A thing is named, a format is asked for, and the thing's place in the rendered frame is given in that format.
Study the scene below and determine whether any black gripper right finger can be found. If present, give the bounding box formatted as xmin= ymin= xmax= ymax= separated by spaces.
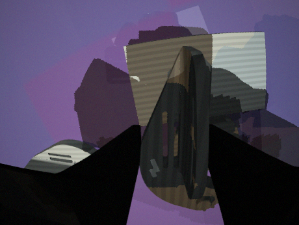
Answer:
xmin=208 ymin=124 xmax=299 ymax=225

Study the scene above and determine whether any grey metal housing plate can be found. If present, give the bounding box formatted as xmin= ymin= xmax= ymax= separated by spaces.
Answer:
xmin=174 ymin=115 xmax=239 ymax=155

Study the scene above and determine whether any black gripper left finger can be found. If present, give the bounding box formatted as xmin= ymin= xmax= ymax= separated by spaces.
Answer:
xmin=0 ymin=125 xmax=141 ymax=225

